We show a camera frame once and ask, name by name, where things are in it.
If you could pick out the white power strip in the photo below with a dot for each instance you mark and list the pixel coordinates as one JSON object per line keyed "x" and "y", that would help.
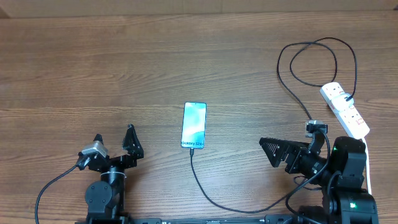
{"x": 350, "y": 119}

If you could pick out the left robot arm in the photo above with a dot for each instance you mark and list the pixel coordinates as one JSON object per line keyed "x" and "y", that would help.
{"x": 106, "y": 198}

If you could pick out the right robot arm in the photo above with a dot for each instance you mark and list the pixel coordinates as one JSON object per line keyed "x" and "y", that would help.
{"x": 337, "y": 169}

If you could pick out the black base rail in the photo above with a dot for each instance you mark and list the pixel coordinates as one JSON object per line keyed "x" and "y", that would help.
{"x": 214, "y": 220}

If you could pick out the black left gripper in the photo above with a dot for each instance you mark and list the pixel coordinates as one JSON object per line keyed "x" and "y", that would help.
{"x": 134, "y": 152}

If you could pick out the white charger adapter plug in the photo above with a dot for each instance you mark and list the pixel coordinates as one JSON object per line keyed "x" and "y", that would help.
{"x": 341, "y": 102}

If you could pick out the blue Samsung Galaxy smartphone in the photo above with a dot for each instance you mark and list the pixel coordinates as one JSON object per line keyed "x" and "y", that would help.
{"x": 193, "y": 126}

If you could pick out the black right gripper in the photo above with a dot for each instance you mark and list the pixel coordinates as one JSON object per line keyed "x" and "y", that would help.
{"x": 282, "y": 148}

